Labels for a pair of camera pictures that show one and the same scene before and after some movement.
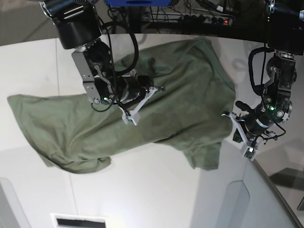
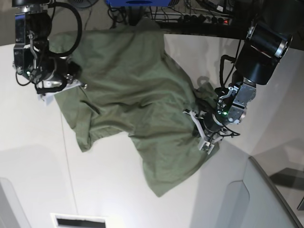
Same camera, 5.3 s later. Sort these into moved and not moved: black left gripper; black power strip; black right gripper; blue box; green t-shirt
Moved: black left gripper; black right gripper; green t-shirt
Not moved: black power strip; blue box
